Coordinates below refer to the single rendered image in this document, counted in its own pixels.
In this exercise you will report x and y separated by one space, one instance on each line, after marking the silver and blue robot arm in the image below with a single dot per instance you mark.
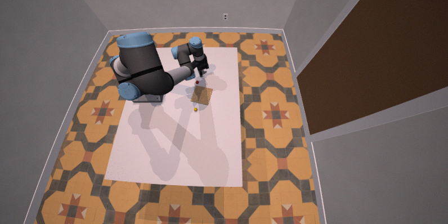
138 56

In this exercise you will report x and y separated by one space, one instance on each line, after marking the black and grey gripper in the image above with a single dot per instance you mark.
203 65

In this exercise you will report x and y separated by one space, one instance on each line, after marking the tan mat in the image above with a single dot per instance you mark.
201 95

